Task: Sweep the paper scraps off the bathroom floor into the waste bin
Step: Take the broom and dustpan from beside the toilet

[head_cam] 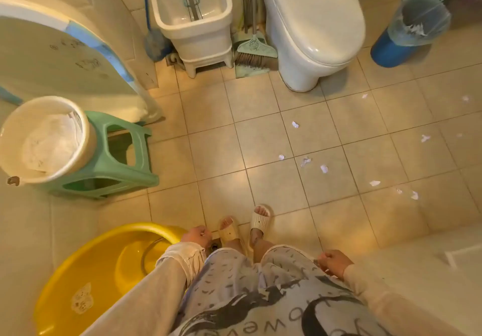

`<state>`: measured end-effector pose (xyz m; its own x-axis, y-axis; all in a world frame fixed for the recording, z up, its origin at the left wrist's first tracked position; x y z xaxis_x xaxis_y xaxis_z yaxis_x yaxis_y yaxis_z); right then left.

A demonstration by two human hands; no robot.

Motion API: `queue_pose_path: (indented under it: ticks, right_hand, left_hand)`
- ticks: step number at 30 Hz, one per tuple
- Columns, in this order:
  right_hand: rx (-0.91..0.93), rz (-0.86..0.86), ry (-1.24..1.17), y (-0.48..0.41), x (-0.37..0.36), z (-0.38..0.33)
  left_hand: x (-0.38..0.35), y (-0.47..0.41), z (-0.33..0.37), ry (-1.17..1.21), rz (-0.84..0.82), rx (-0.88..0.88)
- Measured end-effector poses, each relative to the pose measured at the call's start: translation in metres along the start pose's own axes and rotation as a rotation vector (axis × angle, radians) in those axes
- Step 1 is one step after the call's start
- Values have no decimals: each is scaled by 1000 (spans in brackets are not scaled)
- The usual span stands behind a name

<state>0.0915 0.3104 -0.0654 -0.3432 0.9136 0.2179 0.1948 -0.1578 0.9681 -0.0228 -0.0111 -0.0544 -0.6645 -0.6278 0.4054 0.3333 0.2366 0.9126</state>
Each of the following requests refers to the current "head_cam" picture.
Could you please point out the person's right hand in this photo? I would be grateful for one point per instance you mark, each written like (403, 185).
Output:
(336, 263)

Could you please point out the person's left hand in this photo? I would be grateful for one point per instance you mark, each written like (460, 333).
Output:
(195, 236)

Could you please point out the person's right fingers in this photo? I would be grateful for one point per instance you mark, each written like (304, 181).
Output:
(323, 262)

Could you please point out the person's left fingers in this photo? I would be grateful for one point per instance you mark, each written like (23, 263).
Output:
(206, 235)

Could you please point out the person's right forearm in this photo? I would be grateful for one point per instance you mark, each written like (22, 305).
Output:
(391, 305)

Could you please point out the person's left forearm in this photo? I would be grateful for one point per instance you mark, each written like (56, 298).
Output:
(150, 294)

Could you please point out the metal floor drain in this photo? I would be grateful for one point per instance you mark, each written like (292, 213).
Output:
(214, 246)

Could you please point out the person's left beige slipper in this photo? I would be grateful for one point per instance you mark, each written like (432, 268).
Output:
(230, 234)

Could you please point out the person's beige slipper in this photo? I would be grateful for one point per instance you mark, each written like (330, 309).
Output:
(230, 234)
(260, 222)

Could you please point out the person's left leg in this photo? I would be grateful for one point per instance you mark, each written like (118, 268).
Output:
(236, 246)

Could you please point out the person's leg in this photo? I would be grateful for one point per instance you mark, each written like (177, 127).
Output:
(236, 246)
(259, 247)

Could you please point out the person's right leg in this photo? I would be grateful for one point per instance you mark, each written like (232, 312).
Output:
(259, 247)

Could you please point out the person's right beige slipper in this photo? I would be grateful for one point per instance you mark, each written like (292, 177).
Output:
(260, 222)

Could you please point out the person's patterned grey shorts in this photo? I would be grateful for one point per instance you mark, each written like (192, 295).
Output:
(271, 302)

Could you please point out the scattered white paper scraps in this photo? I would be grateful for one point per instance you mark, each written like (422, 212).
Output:
(324, 169)

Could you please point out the green plastic stool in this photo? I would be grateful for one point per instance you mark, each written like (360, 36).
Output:
(113, 175)

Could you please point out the yellow plastic basin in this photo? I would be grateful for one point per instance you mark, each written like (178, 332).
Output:
(94, 264)

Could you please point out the green plastic dustpan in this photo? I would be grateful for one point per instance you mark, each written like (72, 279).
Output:
(248, 72)

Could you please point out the white plastic bag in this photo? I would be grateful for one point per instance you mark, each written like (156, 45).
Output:
(51, 145)

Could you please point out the green plastic broom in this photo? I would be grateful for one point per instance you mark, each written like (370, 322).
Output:
(256, 48)

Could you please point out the white plastic mop bucket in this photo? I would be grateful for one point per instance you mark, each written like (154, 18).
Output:
(199, 42)

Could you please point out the blue mop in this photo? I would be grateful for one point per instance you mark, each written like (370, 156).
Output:
(156, 45)

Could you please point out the white round bucket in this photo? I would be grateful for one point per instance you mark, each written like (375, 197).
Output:
(13, 136)

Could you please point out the blue trash bin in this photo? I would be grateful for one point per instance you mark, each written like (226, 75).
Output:
(386, 53)

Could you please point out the white washing machine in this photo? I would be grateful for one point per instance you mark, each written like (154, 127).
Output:
(56, 64)

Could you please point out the white ceramic toilet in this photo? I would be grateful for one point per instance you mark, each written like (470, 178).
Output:
(312, 19)

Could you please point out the clear plastic bin liner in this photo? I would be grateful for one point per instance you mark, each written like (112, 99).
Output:
(418, 21)

